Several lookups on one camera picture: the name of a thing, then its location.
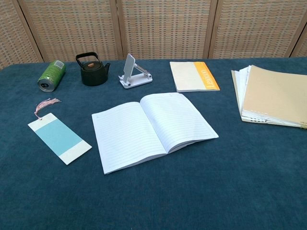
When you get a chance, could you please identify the blue white bookmark pink tassel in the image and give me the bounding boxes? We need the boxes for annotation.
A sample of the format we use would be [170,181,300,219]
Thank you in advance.
[27,97,93,166]

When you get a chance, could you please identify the white folding phone stand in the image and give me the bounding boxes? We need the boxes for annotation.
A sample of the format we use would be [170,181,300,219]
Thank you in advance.
[118,53,154,90]

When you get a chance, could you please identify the green drink can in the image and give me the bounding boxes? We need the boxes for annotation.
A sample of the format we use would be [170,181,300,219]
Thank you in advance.
[37,60,67,92]

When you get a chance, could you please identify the tan kraft cover notebook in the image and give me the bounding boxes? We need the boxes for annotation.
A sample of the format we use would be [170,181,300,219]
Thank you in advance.
[241,64,307,129]

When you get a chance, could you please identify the woven wooden folding screen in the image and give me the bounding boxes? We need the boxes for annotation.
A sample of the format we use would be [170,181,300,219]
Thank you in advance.
[0,0,307,70]

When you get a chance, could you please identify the beige notebook under papers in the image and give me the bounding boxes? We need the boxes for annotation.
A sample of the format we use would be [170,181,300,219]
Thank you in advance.
[231,69,307,130]

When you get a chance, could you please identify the loose white paper sheets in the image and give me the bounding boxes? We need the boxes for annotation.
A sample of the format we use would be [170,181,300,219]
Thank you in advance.
[234,65,272,124]

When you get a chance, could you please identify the open lined notebook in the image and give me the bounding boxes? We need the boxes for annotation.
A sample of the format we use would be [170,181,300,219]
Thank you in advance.
[91,92,220,175]

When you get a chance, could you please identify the black cast iron teapot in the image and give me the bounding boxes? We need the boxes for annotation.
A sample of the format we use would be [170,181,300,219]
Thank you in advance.
[75,52,111,87]

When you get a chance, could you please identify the cream orange Lexicon notebook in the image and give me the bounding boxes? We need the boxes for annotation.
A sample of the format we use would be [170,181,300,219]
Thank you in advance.
[169,61,221,93]

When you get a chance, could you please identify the dark blue tablecloth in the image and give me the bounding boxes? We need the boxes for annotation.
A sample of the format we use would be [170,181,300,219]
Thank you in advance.
[0,57,307,230]

